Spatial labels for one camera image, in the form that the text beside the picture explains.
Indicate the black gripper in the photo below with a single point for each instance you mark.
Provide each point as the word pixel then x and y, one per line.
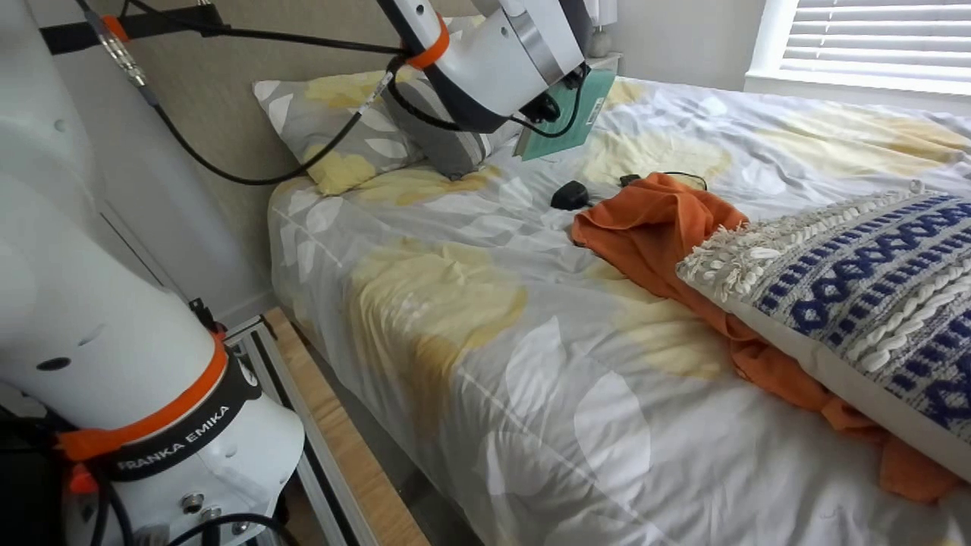
pixel 541 108

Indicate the green book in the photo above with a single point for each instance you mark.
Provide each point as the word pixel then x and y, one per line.
pixel 586 115

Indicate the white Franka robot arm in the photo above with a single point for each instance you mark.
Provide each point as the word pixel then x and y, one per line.
pixel 93 303

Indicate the gray striped pillow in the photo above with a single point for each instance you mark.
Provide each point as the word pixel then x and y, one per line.
pixel 450 152

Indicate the yellow gray floral pillow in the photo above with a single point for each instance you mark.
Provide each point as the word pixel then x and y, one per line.
pixel 323 125

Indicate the blue white patterned pillow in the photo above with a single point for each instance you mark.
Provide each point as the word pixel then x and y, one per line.
pixel 867 292

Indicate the small black device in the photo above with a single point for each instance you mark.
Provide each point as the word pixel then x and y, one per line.
pixel 570 196

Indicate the white bedside lamp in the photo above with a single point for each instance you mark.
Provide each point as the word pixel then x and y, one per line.
pixel 603 18

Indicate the black remote control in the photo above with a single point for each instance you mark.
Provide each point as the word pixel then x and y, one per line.
pixel 628 179

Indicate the orange cloth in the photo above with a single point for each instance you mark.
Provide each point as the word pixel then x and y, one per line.
pixel 657 229

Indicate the gray yellow floral duvet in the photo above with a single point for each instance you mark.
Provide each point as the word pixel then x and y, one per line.
pixel 527 405

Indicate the white window blinds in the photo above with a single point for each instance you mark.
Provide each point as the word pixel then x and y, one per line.
pixel 880 33

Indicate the wooden base board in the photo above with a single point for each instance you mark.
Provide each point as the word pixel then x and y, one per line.
pixel 338 435

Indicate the white window frame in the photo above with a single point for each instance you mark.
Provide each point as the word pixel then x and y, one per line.
pixel 761 45

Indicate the black camera boom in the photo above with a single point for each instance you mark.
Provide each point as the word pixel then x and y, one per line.
pixel 172 23

